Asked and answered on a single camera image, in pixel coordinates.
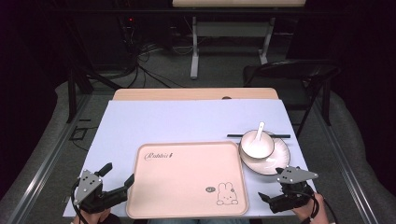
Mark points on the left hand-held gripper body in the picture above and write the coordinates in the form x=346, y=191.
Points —
x=90, y=194

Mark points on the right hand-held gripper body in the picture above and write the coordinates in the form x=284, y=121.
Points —
x=292, y=196

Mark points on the person's left hand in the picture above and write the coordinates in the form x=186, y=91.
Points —
x=91, y=218

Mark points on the person's right hand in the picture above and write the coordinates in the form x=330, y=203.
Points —
x=314, y=213

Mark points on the white plate with dark rim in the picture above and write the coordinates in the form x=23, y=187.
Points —
x=274, y=165

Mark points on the white bowl with dark rim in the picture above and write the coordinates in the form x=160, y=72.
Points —
x=258, y=151

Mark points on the black floor socket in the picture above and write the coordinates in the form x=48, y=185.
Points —
x=77, y=133

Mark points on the white ceramic spoon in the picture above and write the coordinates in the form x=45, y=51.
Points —
x=260, y=127

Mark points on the pink rectangular tray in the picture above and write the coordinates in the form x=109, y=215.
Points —
x=186, y=180

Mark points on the black chopsticks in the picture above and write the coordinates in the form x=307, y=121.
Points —
x=233, y=136

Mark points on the white table mat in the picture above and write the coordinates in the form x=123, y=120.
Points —
x=171, y=124

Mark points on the black metal stand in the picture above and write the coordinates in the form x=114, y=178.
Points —
x=72, y=93

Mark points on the wooden table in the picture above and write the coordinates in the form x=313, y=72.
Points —
x=186, y=94

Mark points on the white-legged background table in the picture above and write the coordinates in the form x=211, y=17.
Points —
x=194, y=46

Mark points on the metal floor rail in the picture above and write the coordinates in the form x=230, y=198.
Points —
x=46, y=165
x=345, y=168

